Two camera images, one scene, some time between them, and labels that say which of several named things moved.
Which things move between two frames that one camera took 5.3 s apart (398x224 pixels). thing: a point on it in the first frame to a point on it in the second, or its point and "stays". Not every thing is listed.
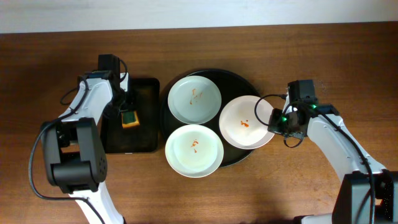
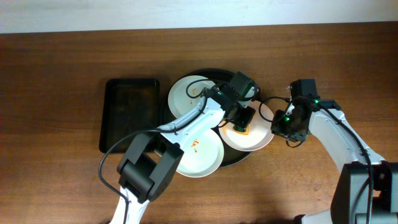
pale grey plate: (194, 99) stays
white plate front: (194, 151) stays
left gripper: (129, 107) to (243, 121)
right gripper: (277, 121) stays
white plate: (244, 122) stays
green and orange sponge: (129, 119) to (241, 130)
